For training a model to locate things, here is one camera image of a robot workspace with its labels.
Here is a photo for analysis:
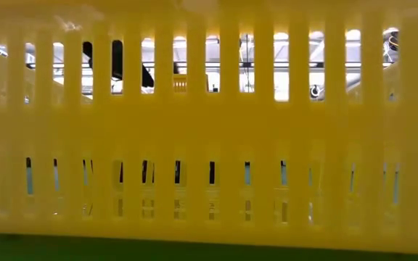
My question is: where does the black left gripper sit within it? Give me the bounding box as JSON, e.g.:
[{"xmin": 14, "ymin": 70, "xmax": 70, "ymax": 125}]
[{"xmin": 142, "ymin": 62, "xmax": 155, "ymax": 88}]

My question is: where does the green table mat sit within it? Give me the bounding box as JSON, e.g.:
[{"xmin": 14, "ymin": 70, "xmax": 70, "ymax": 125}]
[{"xmin": 0, "ymin": 233, "xmax": 418, "ymax": 261}]

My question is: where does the linear ceiling light strip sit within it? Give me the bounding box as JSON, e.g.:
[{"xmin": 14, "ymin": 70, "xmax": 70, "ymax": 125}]
[{"xmin": 27, "ymin": 62, "xmax": 395, "ymax": 69}]

